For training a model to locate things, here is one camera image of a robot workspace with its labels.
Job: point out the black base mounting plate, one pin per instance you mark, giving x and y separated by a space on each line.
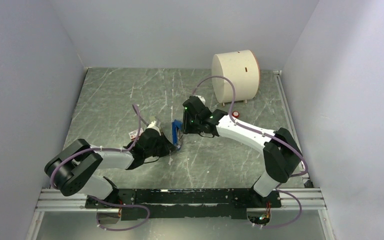
192 203

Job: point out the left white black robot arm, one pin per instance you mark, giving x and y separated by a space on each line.
73 170

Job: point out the cream cylindrical drum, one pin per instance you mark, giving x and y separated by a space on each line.
235 72

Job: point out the red white staple box sleeve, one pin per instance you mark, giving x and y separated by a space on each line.
135 133

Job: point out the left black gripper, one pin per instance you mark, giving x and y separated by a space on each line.
167 146

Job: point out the aluminium rail frame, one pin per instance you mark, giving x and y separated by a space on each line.
292 199

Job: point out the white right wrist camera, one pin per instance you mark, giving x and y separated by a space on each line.
202 99

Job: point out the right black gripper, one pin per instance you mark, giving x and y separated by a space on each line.
186 128

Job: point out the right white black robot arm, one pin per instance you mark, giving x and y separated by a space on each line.
280 151

